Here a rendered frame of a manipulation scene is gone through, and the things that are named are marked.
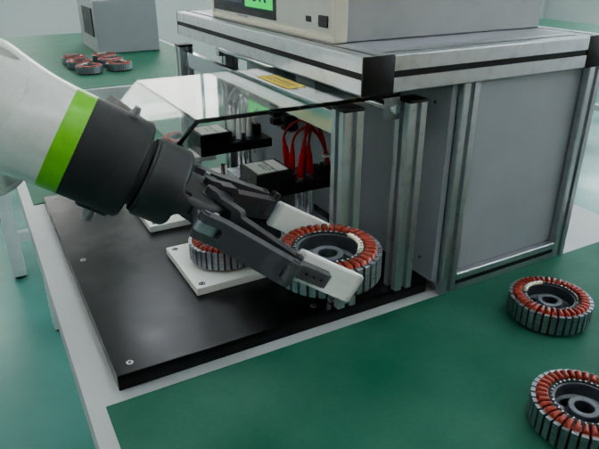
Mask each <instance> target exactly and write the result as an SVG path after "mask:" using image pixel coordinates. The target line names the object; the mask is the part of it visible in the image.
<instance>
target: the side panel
mask: <svg viewBox="0 0 599 449"><path fill-rule="evenodd" d="M598 87H599V66H598V67H591V68H584V69H569V70H563V71H556V72H548V73H542V74H535V75H528V76H521V77H514V78H501V79H494V80H488V81H480V82H474V83H467V84H460V85H459V87H458V95H457V102H456V110H455V125H454V133H453V141H452V149H451V156H450V164H449V172H448V180H447V195H446V203H445V211H444V218H443V226H442V234H441V242H440V250H439V265H438V272H437V280H436V281H434V282H430V281H428V288H429V289H431V290H435V292H436V293H437V294H438V295H441V294H444V293H446V291H448V292H449V291H452V290H457V289H460V288H462V287H465V286H468V285H471V284H474V283H476V282H481V281H484V280H487V279H489V278H492V277H495V276H498V275H500V274H503V273H508V272H511V271H513V270H515V269H518V268H521V267H524V266H526V265H531V264H534V263H536V262H539V261H542V260H545V259H548V258H550V257H555V256H556V255H561V254H562V253H563V249H564V245H565V241H566V236H567V232H568V228H569V223H570V216H571V211H572V208H573V203H574V199H575V195H576V190H577V187H578V179H579V175H580V170H581V166H582V162H583V158H584V153H585V149H586V145H587V138H588V133H589V129H590V125H591V120H592V117H593V112H594V107H595V100H596V96H597V92H598Z"/></svg>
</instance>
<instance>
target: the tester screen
mask: <svg viewBox="0 0 599 449"><path fill-rule="evenodd" d="M215 4H220V5H224V6H229V7H234V8H239V9H243V10H249V11H254V12H263V13H267V14H272V15H274V0H273V11H269V10H263V9H258V8H253V7H248V6H245V3H244V0H242V3H236V2H231V1H226V0H215Z"/></svg>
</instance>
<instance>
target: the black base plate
mask: <svg viewBox="0 0 599 449"><path fill-rule="evenodd" d="M44 202H45V208H46V210H47V213H48V215H49V217H50V219H51V222H52V224H53V228H54V230H55V232H56V235H57V237H58V240H59V242H60V244H61V246H62V250H63V253H64V255H65V257H66V259H67V261H68V264H69V266H70V270H71V272H72V274H73V277H74V279H75V282H76V284H77V286H78V290H79V292H80V295H81V297H82V299H83V301H84V304H85V306H86V310H87V312H88V314H89V317H90V319H91V322H92V324H93V326H94V330H95V332H96V335H97V337H98V339H99V341H100V344H101V346H102V349H103V352H104V354H105V356H106V359H107V361H108V364H109V366H110V368H111V372H112V374H113V377H114V379H115V381H116V383H117V386H118V388H119V391H121V390H124V389H127V388H131V387H134V386H137V385H141V384H144V383H146V382H149V381H152V380H156V379H159V378H162V377H165V376H168V375H170V374H173V373H176V372H179V371H183V370H186V369H190V368H193V367H195V366H198V365H201V364H204V363H208V362H211V361H214V360H217V359H219V358H222V357H225V356H228V355H232V354H236V353H239V352H242V351H244V350H247V349H250V348H253V347H257V346H260V345H263V344H266V343H268V342H271V341H274V340H277V339H282V338H285V337H288V336H291V335H293V334H296V333H299V332H302V331H306V330H309V329H312V328H315V327H317V326H320V325H323V324H326V323H329V322H334V321H337V320H340V319H342V318H345V317H348V316H351V315H353V314H358V313H361V312H364V311H366V310H369V309H372V308H375V307H378V306H383V305H386V304H389V303H391V302H394V301H397V300H400V299H402V298H407V297H410V296H413V295H415V294H418V293H421V292H425V289H426V281H427V280H426V279H425V278H423V277H422V276H421V275H420V274H418V273H417V272H415V271H414V270H412V277H411V286H410V287H408V288H404V287H403V286H401V290H398V291H394V290H392V289H391V288H390V285H388V286H387V285H386V284H384V283H383V281H384V267H385V255H386V252H385V251H384V250H382V269H381V277H380V280H378V282H377V283H376V284H374V286H373V287H372V288H371V289H370V288H369V290H368V291H366V292H363V293H361V294H359V295H356V301H355V305H352V306H348V305H347V304H345V306H344V308H342V309H337V308H336V307H335V306H333V303H334V302H333V303H330V302H329V301H328V300H327V295H326V298H325V299H321V298H318V297H317V298H311V297H306V296H302V295H300V294H297V293H295V292H292V290H288V289H286V288H285V287H284V286H281V285H280V284H278V283H276V282H274V281H272V280H270V279H269V278H267V277H266V278H262V279H259V280H256V281H252V282H246V283H243V284H240V285H236V286H233V287H230V288H226V289H222V290H217V291H213V292H210V293H207V294H203V295H200V296H197V294H196V293H195V292H194V290H193V289H192V287H191V286H190V285H189V283H188V282H187V281H186V279H185V278H184V276H183V275H182V274H181V273H180V272H179V270H178V269H177V268H176V266H175V265H174V263H173V262H172V261H171V259H170V258H169V257H168V255H167V251H166V248H169V247H173V246H177V245H181V244H186V243H188V239H189V237H190V235H189V234H188V233H189V232H190V230H191V229H192V227H193V224H189V225H184V226H179V227H176V228H171V229H167V230H162V231H158V232H154V233H151V232H150V231H149V230H148V228H147V227H146V226H145V224H144V223H143V221H142V220H141V218H140V217H139V216H135V215H133V214H130V213H128V210H127V204H125V205H124V206H123V208H122V209H121V210H120V212H119V213H118V214H117V215H116V216H110V215H108V214H107V215H106V216H102V215H100V214H98V213H95V212H94V214H93V216H92V218H91V220H90V221H89V222H87V221H84V220H82V219H81V218H80V216H81V214H82V211H83V209H84V208H82V207H80V206H78V205H76V204H75V202H76V201H74V200H70V199H68V198H65V197H63V196H61V195H54V196H49V197H44Z"/></svg>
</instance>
